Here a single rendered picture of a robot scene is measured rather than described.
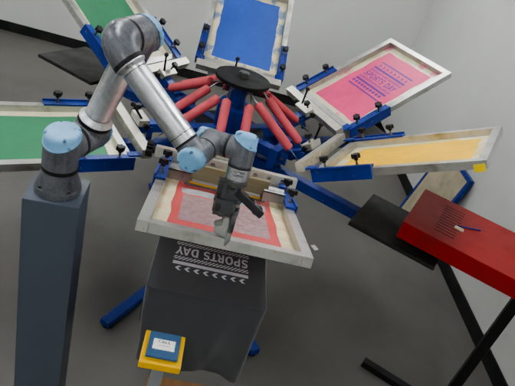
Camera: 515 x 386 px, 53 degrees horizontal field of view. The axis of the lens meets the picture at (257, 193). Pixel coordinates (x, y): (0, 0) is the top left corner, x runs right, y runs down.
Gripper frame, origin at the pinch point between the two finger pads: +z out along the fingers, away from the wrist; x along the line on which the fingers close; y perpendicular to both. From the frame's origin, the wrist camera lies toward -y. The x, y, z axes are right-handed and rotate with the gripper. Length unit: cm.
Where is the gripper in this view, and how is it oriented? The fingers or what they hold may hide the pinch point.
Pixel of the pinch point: (227, 239)
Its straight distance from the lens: 169.0
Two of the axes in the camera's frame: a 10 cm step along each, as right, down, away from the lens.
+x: 0.7, 2.9, -9.5
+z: -2.5, 9.3, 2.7
